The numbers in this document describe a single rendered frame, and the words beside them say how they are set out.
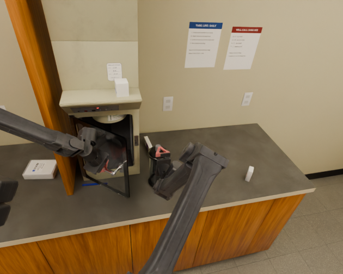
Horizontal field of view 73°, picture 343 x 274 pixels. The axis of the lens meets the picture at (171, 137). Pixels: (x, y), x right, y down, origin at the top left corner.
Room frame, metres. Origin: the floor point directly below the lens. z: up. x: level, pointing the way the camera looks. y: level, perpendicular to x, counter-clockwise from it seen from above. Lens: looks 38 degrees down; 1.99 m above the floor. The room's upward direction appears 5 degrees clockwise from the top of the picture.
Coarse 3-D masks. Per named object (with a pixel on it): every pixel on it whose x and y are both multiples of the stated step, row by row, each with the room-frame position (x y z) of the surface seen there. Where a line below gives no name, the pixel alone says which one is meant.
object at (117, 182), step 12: (108, 132) 0.76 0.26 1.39; (96, 144) 0.79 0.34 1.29; (108, 144) 0.76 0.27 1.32; (120, 144) 0.74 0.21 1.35; (108, 156) 0.77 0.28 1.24; (120, 156) 0.74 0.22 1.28; (108, 168) 0.77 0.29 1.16; (96, 180) 0.81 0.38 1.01; (108, 180) 0.78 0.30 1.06; (120, 180) 0.74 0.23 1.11; (120, 192) 0.75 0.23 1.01
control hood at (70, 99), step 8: (128, 88) 0.94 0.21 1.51; (136, 88) 0.94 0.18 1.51; (64, 96) 0.81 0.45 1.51; (72, 96) 0.82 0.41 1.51; (80, 96) 0.82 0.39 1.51; (88, 96) 0.83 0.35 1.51; (96, 96) 0.84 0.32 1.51; (104, 96) 0.84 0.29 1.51; (112, 96) 0.85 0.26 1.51; (128, 96) 0.86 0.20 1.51; (136, 96) 0.87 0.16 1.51; (64, 104) 0.76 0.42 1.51; (72, 104) 0.76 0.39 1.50; (80, 104) 0.77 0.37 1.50; (88, 104) 0.78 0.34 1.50; (96, 104) 0.79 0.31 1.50; (104, 104) 0.81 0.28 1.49; (112, 104) 0.82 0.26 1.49; (120, 104) 0.84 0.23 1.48; (128, 104) 0.85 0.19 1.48; (136, 104) 0.87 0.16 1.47; (72, 112) 0.83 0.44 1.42
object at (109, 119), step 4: (92, 116) 0.97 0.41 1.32; (96, 116) 0.94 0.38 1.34; (100, 116) 0.94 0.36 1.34; (104, 116) 0.93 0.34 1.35; (108, 116) 0.94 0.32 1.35; (112, 116) 0.94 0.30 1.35; (116, 116) 0.95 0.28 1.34; (120, 116) 0.96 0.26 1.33; (124, 116) 0.99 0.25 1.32; (96, 120) 0.93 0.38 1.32; (100, 120) 0.93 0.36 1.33; (104, 120) 0.93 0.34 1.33; (108, 120) 0.93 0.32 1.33; (112, 120) 0.93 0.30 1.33; (116, 120) 0.94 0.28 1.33; (120, 120) 0.96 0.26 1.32
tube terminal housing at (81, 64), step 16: (64, 48) 0.87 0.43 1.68; (80, 48) 0.89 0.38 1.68; (96, 48) 0.91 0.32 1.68; (112, 48) 0.92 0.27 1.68; (128, 48) 0.94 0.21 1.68; (64, 64) 0.87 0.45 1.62; (80, 64) 0.89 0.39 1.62; (96, 64) 0.90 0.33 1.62; (128, 64) 0.94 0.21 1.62; (64, 80) 0.86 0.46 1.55; (80, 80) 0.88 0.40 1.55; (96, 80) 0.90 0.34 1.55; (128, 80) 0.94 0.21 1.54; (96, 112) 0.90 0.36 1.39; (112, 112) 0.92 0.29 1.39; (128, 112) 0.94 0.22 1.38
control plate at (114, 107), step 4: (72, 108) 0.79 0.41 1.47; (76, 108) 0.79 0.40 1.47; (80, 108) 0.80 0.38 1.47; (84, 108) 0.81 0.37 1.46; (88, 108) 0.81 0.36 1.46; (92, 108) 0.82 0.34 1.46; (96, 108) 0.83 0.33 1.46; (100, 108) 0.84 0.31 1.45; (104, 108) 0.84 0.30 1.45; (108, 108) 0.85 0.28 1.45; (112, 108) 0.86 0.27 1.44; (116, 108) 0.87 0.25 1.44; (76, 112) 0.83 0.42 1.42; (80, 112) 0.84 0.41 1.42; (84, 112) 0.85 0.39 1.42
